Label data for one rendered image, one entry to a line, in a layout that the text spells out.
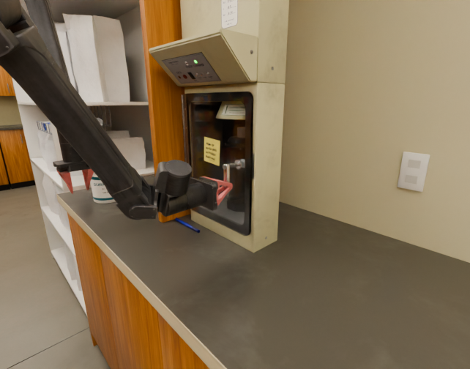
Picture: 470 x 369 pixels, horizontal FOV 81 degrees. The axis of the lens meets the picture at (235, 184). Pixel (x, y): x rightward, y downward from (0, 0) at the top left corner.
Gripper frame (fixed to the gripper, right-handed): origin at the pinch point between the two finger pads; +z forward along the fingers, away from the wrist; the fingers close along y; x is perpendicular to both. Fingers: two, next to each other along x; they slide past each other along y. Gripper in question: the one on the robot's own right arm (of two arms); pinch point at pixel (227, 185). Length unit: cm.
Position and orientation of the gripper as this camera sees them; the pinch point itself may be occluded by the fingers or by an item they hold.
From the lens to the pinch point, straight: 74.4
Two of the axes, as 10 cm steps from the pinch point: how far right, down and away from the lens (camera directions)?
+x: 0.1, 9.5, 3.0
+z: 7.3, -2.1, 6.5
